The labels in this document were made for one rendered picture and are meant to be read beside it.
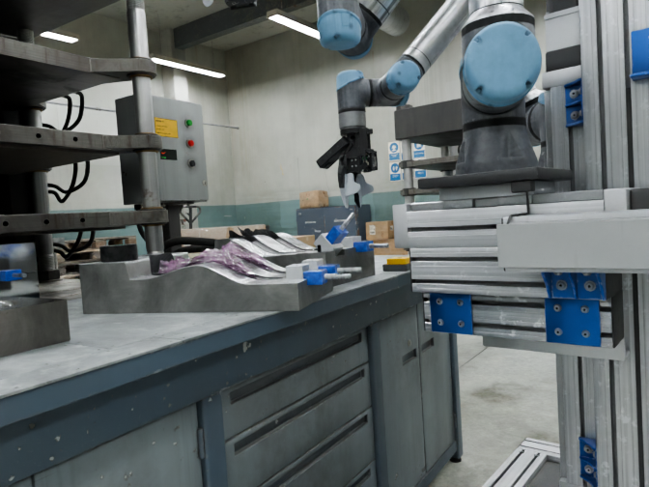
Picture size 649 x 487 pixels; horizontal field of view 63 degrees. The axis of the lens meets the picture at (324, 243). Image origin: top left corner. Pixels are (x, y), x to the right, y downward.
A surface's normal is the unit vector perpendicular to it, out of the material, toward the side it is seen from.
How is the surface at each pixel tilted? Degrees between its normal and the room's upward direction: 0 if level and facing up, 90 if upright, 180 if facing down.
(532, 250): 90
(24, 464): 90
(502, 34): 97
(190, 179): 90
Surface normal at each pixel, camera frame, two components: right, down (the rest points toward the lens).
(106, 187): 0.82, -0.03
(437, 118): -0.58, 0.07
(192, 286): -0.27, 0.07
